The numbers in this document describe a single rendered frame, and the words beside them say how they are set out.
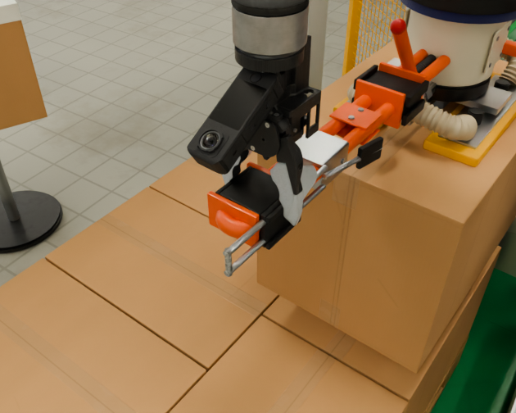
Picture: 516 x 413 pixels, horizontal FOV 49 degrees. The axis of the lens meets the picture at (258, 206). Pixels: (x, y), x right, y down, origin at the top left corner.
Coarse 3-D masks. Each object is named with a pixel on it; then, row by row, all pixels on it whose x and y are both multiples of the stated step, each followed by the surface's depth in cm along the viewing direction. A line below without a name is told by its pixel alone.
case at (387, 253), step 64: (384, 128) 107; (512, 128) 107; (384, 192) 92; (448, 192) 92; (512, 192) 119; (320, 256) 111; (384, 256) 100; (448, 256) 91; (384, 320) 109; (448, 320) 119
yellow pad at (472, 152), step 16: (496, 80) 111; (512, 96) 111; (464, 112) 107; (480, 112) 102; (512, 112) 108; (480, 128) 102; (496, 128) 103; (432, 144) 100; (448, 144) 99; (464, 144) 99; (480, 144) 99; (464, 160) 97; (480, 160) 97
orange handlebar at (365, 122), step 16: (512, 48) 103; (416, 64) 98; (432, 64) 96; (448, 64) 99; (368, 96) 88; (336, 112) 83; (352, 112) 83; (368, 112) 83; (384, 112) 84; (320, 128) 81; (336, 128) 82; (352, 128) 85; (368, 128) 80; (352, 144) 79; (320, 176) 74; (224, 224) 65; (240, 224) 65
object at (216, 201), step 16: (240, 176) 70; (256, 176) 70; (224, 192) 67; (240, 192) 67; (256, 192) 67; (272, 192) 67; (208, 208) 69; (224, 208) 66; (240, 208) 65; (256, 208) 65; (256, 240) 66
